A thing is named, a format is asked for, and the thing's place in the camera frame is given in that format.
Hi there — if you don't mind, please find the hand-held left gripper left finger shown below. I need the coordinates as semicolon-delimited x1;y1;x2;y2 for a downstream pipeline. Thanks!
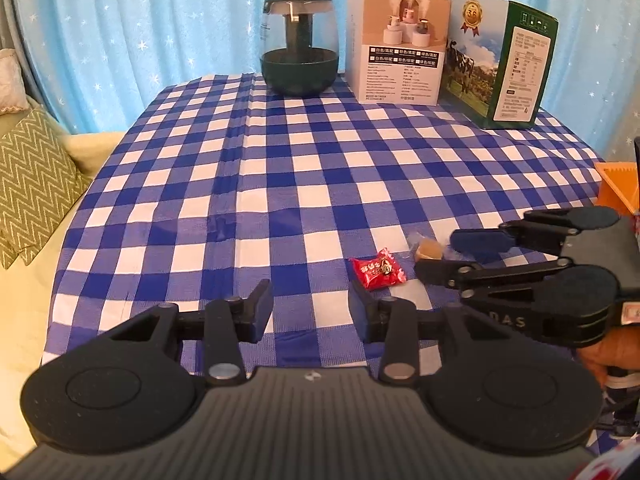
107;280;274;387

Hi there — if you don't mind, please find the small red pillow-pack candy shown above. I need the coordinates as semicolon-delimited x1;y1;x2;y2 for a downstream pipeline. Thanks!
348;248;408;292

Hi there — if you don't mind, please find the green zigzag pillow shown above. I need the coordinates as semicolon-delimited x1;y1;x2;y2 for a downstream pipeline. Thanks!
0;107;93;270

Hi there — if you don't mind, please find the green milk carton box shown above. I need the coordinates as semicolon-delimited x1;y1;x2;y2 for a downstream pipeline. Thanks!
440;0;559;131

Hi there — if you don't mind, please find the tan candy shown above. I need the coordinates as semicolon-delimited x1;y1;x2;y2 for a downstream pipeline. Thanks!
406;232;453;262

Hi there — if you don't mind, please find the orange plastic basket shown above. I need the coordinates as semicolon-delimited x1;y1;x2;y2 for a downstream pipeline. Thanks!
595;161;640;218

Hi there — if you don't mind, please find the person's right hand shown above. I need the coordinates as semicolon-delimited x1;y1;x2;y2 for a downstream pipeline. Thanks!
579;329;640;377

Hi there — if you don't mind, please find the blue white checked tablecloth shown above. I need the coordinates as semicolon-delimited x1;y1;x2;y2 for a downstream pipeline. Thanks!
42;72;640;378

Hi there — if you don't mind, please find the pale green sofa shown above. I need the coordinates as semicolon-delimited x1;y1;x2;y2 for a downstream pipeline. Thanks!
0;97;128;461

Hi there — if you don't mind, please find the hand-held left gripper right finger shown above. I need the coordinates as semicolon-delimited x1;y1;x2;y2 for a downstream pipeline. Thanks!
348;280;506;387

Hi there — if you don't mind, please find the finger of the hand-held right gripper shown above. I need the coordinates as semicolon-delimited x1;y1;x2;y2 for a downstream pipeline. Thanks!
414;257;572;307
449;208;577;257

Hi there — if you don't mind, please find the dark green glass humidifier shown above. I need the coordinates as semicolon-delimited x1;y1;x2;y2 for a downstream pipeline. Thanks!
260;0;341;97

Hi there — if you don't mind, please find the white pillow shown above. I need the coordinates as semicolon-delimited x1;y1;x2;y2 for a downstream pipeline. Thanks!
0;49;31;116

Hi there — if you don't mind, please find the blue star curtain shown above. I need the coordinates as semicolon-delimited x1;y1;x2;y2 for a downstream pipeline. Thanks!
0;0;640;161

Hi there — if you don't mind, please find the white humidifier box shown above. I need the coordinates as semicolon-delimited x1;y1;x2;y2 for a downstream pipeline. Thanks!
346;0;452;106

